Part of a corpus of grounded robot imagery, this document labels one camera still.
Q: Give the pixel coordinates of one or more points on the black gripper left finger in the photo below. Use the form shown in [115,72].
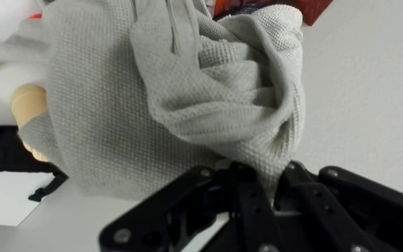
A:
[174,219]

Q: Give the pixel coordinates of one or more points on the gray cloth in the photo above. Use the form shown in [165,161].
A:
[118,116]

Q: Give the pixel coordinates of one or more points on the cream insulated water bottle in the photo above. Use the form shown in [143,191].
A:
[27,105]

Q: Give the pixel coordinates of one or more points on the dark red paper bag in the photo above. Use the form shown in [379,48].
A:
[314,9]

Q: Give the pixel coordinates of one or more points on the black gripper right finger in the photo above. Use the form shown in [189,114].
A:
[350,214]

